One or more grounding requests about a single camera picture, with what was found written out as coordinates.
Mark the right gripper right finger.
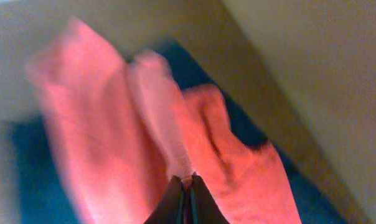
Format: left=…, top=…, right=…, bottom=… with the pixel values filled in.
left=187, top=175, right=229, bottom=224

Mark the navy blue garment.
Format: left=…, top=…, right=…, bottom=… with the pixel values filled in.
left=9, top=41, right=345, bottom=223

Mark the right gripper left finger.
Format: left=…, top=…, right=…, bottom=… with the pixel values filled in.
left=144, top=176, right=184, bottom=224

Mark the orange red t-shirt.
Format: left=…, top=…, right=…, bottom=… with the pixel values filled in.
left=27, top=18, right=300, bottom=223

